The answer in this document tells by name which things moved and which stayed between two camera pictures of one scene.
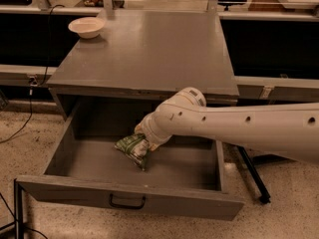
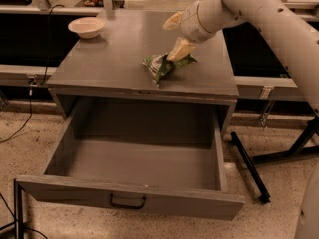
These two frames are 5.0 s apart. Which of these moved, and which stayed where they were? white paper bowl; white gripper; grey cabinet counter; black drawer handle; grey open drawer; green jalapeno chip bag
Moved: white gripper; green jalapeno chip bag
Stayed: grey open drawer; white paper bowl; grey cabinet counter; black drawer handle
